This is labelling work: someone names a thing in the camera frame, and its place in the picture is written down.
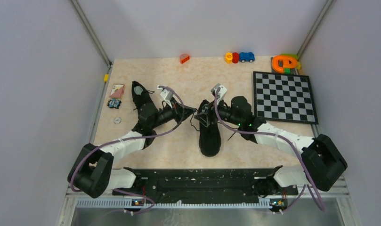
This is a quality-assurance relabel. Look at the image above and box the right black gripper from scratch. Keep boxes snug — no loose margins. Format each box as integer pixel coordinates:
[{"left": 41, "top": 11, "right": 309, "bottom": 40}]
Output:
[{"left": 195, "top": 97, "right": 242, "bottom": 127}]

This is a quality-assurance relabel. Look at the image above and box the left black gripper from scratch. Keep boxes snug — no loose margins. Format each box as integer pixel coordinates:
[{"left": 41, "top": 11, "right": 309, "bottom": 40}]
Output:
[{"left": 150, "top": 97, "right": 196, "bottom": 129}]

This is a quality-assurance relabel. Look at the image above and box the black shoe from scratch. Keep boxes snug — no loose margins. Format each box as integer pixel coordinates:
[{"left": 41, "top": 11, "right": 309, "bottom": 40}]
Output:
[
  {"left": 131, "top": 81, "right": 157, "bottom": 114},
  {"left": 198, "top": 99, "right": 221, "bottom": 157}
]

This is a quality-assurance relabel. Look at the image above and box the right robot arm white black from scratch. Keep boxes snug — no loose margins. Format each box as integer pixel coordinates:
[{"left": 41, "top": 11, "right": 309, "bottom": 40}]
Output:
[{"left": 195, "top": 96, "right": 348, "bottom": 194}]

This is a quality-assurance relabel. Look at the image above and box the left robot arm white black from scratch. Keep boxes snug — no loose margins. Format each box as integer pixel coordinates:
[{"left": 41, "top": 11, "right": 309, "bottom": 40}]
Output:
[{"left": 67, "top": 101, "right": 197, "bottom": 198}]

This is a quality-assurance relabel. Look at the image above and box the orange toy brick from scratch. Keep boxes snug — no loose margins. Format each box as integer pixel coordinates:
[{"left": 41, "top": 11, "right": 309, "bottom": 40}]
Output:
[{"left": 179, "top": 54, "right": 190, "bottom": 64}]

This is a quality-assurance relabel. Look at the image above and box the yellow toy cylinder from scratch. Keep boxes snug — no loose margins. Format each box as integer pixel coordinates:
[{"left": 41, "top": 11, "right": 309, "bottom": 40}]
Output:
[{"left": 224, "top": 52, "right": 233, "bottom": 64}]

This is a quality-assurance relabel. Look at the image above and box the small round metal disc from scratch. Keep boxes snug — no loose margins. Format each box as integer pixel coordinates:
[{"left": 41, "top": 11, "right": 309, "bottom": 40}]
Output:
[{"left": 113, "top": 117, "right": 122, "bottom": 124}]

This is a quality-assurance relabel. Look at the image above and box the red toy cylinder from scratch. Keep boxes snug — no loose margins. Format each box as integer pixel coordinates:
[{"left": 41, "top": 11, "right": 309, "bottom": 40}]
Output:
[{"left": 232, "top": 52, "right": 239, "bottom": 64}]

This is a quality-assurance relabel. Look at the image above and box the pink triangle card box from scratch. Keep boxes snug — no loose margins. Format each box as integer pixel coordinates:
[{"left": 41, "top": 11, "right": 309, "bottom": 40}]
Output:
[{"left": 109, "top": 84, "right": 125, "bottom": 99}]

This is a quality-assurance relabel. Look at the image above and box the blue toy car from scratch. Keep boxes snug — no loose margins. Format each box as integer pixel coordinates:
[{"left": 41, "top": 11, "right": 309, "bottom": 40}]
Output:
[{"left": 239, "top": 52, "right": 255, "bottom": 63}]

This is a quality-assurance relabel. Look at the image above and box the small blue black toy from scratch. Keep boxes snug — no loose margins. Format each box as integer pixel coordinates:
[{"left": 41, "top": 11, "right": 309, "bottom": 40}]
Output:
[{"left": 106, "top": 98, "right": 122, "bottom": 109}]

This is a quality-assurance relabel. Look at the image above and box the black white checkerboard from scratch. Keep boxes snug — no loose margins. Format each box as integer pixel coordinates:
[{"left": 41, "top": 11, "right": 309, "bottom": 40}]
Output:
[{"left": 253, "top": 71, "right": 318, "bottom": 125}]

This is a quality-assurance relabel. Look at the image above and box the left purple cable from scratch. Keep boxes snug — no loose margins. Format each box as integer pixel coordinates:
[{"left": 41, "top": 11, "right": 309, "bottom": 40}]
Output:
[{"left": 69, "top": 86, "right": 186, "bottom": 216}]

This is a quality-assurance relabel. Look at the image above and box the purple cable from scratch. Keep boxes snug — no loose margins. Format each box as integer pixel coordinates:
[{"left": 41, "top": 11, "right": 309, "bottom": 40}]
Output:
[
  {"left": 69, "top": 86, "right": 186, "bottom": 216},
  {"left": 213, "top": 87, "right": 326, "bottom": 214}
]

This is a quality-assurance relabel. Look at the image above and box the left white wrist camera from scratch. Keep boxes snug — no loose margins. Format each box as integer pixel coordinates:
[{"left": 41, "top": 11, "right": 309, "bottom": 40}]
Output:
[{"left": 157, "top": 85, "right": 174, "bottom": 102}]

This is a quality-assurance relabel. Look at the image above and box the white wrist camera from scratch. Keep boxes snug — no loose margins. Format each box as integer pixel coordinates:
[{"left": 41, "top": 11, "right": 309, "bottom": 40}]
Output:
[
  {"left": 157, "top": 85, "right": 174, "bottom": 102},
  {"left": 211, "top": 83, "right": 227, "bottom": 103}
]

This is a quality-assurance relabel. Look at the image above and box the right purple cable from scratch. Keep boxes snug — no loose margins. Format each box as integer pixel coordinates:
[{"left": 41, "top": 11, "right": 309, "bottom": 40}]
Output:
[{"left": 213, "top": 87, "right": 326, "bottom": 214}]

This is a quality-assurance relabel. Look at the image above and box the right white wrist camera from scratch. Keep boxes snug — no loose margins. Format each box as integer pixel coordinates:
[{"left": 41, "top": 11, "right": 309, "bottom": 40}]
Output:
[{"left": 211, "top": 83, "right": 227, "bottom": 103}]

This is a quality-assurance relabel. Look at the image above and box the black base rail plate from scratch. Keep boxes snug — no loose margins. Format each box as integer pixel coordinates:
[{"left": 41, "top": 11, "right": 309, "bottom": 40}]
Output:
[{"left": 82, "top": 168, "right": 333, "bottom": 207}]

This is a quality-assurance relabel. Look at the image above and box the orange ring toy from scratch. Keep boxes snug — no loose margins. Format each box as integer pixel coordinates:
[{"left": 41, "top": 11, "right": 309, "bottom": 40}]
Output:
[{"left": 271, "top": 55, "right": 300, "bottom": 74}]

